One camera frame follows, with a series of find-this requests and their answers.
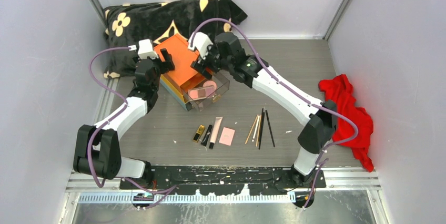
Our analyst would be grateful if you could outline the round pink blush compact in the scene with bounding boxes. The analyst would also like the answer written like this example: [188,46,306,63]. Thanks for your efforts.
[203,80,217,90]

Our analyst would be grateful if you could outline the orange drawer organizer box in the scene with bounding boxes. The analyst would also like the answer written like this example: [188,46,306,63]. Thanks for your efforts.
[155,34,207,111]

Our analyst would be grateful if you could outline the pink eyeshadow palette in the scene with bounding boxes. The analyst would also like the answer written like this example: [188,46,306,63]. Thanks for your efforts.
[188,86,216,100]

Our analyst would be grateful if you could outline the clear top drawer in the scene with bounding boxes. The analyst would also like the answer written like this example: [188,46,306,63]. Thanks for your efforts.
[180,72,230,111]

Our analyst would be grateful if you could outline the pink cream tube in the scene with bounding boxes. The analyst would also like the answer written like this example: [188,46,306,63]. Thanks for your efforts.
[209,117,223,149]

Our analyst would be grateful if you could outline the gold lipstick case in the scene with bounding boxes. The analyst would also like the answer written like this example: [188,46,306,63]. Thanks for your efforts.
[192,125,206,142]

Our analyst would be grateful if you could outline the black mascara tube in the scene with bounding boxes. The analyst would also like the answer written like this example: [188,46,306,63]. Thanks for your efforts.
[201,125,213,147]

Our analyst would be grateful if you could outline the pink square card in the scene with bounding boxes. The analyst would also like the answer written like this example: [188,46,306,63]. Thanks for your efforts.
[219,127,235,146]

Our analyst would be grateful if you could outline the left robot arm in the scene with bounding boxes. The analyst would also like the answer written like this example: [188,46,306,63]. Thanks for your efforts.
[73,48,175,189]

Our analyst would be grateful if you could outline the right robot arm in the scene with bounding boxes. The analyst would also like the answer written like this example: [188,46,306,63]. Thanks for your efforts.
[188,32,337,188]

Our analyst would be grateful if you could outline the gold makeup pencil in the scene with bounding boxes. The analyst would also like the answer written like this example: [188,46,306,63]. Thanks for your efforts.
[255,115,261,147]

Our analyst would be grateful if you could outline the white makeup pencil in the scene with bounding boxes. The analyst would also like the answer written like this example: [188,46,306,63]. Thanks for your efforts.
[251,115,260,142]

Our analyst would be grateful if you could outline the black floral plush pillow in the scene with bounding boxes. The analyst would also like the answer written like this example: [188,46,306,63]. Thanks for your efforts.
[103,0,248,78]

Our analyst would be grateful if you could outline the wooden brown pencil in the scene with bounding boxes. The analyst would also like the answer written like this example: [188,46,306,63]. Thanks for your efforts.
[245,115,257,144]

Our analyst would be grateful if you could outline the red cloth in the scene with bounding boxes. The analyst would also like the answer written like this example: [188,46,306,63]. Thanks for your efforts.
[318,74,374,172]

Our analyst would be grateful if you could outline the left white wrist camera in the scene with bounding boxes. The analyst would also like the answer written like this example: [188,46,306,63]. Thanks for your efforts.
[137,39,158,59]

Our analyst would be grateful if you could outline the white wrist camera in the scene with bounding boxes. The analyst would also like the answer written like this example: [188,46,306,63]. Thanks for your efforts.
[137,39,158,59]
[188,32,213,60]

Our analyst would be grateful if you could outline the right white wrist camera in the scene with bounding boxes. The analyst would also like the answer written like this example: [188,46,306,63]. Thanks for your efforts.
[188,32,213,60]

